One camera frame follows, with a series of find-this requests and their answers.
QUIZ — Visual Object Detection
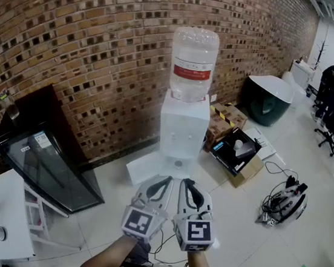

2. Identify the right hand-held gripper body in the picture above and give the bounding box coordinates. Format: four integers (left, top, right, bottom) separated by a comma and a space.
169, 206, 218, 255

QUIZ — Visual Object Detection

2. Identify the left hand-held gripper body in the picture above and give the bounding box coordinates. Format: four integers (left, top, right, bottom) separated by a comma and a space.
119, 196, 171, 247

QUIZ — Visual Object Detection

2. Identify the white water dispenser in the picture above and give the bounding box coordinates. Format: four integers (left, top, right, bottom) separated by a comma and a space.
152, 87, 214, 183

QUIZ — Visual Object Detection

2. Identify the person's left forearm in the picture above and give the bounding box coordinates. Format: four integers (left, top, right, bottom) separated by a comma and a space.
77, 230, 139, 267

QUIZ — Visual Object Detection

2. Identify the white panel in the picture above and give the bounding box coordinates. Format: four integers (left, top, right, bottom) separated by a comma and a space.
123, 150, 171, 190

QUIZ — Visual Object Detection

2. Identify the white low cabinet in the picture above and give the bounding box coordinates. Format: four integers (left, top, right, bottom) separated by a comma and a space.
288, 59, 316, 91

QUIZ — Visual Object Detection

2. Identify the black product box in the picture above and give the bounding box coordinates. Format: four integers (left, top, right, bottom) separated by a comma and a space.
207, 124, 264, 181

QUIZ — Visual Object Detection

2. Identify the white flat box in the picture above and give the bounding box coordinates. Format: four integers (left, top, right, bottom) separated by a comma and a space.
240, 126, 280, 163

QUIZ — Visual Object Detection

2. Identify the cardboard box with striped tape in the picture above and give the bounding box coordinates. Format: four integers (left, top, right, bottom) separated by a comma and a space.
203, 100, 250, 157

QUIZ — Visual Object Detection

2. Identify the black glass-door fridge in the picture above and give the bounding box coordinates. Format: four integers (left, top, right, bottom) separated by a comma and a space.
0, 77, 120, 217

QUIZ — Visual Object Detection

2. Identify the dark green white tub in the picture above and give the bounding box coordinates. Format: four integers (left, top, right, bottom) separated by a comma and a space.
237, 72, 296, 130

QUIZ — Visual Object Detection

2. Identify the clear water bottle red label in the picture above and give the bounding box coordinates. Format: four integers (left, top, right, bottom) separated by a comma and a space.
165, 24, 222, 106

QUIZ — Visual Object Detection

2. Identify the black office chair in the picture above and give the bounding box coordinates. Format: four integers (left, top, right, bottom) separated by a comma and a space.
310, 114, 334, 157

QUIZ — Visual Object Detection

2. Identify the glass jar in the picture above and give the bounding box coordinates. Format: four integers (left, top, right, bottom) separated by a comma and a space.
0, 89, 23, 122

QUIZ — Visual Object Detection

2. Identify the coat rack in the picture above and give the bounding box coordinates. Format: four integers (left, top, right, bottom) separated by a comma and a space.
311, 39, 329, 72

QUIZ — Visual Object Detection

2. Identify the black looped floor cable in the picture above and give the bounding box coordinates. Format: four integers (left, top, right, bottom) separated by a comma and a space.
263, 160, 296, 181

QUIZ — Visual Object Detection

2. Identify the white round device with cables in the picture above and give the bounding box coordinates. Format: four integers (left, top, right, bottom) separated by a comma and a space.
254, 171, 311, 231

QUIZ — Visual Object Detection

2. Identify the white wire rack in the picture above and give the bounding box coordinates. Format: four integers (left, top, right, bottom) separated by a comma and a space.
16, 184, 90, 252

